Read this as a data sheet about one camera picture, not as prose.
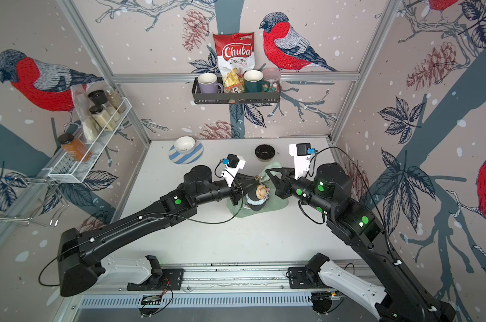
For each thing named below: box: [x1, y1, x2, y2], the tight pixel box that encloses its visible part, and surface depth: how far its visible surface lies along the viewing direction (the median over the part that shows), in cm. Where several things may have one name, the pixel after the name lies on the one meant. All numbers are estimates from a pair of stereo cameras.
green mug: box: [243, 69, 270, 93], surface depth 85 cm
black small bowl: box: [254, 144, 276, 163], surface depth 113 cm
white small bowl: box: [173, 135, 197, 154], surface depth 116 cm
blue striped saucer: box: [168, 136, 205, 165], surface depth 116 cm
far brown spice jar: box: [106, 88, 126, 114], surface depth 87 cm
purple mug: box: [197, 72, 224, 94], surface depth 85 cm
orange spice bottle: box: [57, 132, 93, 163], surface depth 69 cm
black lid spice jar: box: [87, 89, 121, 123], surface depth 81 cm
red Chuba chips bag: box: [212, 32, 256, 94], surface depth 83 cm
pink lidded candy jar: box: [261, 67, 282, 93], surface depth 89 cm
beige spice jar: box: [89, 104, 115, 132], surface depth 79 cm
